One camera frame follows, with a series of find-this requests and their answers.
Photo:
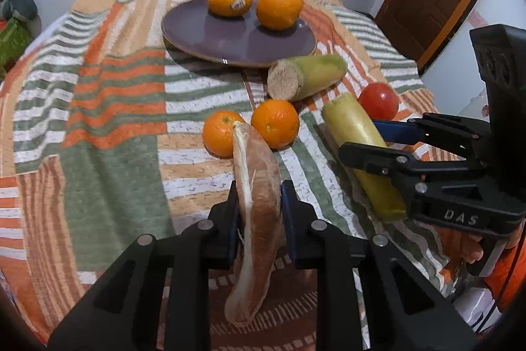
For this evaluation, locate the person's right hand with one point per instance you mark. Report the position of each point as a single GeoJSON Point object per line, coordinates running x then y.
{"type": "Point", "coordinates": [472, 249]}

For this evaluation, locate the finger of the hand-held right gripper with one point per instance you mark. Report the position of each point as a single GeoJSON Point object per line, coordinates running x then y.
{"type": "Point", "coordinates": [370, 160]}
{"type": "Point", "coordinates": [394, 131]}

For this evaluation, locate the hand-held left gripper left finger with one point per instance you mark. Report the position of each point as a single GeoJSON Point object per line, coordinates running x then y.
{"type": "Point", "coordinates": [234, 217]}

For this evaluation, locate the patchwork striped blanket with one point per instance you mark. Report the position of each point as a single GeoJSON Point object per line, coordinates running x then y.
{"type": "Point", "coordinates": [107, 120]}

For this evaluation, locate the orange clothing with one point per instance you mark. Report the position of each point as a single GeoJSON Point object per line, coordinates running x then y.
{"type": "Point", "coordinates": [507, 273]}

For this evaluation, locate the bread baguette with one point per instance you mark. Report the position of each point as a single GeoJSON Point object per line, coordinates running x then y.
{"type": "Point", "coordinates": [257, 211]}

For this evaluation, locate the white cloth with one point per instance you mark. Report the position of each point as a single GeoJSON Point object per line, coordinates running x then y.
{"type": "Point", "coordinates": [472, 308]}

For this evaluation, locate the red tomato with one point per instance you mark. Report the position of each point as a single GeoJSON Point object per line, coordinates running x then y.
{"type": "Point", "coordinates": [379, 101]}

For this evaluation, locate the green sugarcane piece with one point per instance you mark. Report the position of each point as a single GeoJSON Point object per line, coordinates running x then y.
{"type": "Point", "coordinates": [316, 69]}

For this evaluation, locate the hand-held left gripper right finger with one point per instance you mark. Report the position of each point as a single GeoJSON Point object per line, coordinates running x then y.
{"type": "Point", "coordinates": [287, 219]}

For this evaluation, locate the purple plate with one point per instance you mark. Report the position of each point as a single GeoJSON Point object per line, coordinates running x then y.
{"type": "Point", "coordinates": [230, 36]}

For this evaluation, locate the yellow sugarcane piece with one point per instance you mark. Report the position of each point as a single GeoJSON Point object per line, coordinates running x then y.
{"type": "Point", "coordinates": [353, 120]}

